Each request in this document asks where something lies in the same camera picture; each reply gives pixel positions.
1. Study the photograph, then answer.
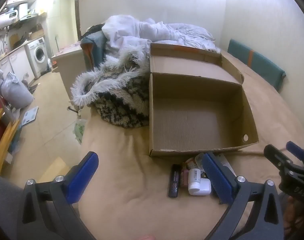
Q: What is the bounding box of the black lighter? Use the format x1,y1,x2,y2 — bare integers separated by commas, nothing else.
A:
168,164,182,198

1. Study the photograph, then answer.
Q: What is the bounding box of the white bathroom scale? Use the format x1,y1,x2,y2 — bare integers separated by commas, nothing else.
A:
21,106,39,126

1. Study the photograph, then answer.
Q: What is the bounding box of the white washing machine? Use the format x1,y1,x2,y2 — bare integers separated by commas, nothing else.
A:
25,36,49,79

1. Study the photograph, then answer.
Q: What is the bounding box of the white duvet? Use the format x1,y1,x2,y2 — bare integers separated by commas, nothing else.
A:
102,15,220,53

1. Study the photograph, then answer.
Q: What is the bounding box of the pink perfume bottle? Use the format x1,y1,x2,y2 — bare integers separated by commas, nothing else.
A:
180,168,189,187

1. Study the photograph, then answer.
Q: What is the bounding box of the teal armchair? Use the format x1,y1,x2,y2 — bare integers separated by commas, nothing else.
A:
80,30,106,71

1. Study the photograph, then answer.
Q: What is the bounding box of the white water heater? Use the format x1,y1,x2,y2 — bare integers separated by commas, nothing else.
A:
0,10,19,29

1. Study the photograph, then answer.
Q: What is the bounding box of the yellow wooden chair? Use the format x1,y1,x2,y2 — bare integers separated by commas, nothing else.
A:
0,119,19,173

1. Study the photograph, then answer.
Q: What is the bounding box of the white charger adapter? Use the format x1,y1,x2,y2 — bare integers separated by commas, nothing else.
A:
188,178,212,196

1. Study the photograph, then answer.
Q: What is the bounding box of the open cardboard box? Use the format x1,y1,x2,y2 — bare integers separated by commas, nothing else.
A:
149,43,259,157

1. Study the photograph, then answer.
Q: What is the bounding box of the right hand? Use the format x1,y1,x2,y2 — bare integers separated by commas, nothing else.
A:
282,195,304,239

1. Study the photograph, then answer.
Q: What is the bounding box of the teal cushion with orange stripe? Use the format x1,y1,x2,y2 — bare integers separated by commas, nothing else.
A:
227,39,286,92

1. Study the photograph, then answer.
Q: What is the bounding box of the white pill bottle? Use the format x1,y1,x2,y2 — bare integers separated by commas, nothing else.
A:
188,168,201,191

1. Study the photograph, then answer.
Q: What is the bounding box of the white side table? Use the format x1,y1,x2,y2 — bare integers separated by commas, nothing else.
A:
51,41,87,100

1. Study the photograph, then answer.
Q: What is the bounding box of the furry black white blanket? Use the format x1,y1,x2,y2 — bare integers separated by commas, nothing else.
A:
71,45,150,128

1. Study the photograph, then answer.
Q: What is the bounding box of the white remote control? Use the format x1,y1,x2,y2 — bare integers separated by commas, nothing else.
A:
195,152,237,181

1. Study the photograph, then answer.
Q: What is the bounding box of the grey stuffed bag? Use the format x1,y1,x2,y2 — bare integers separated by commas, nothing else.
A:
0,72,34,109

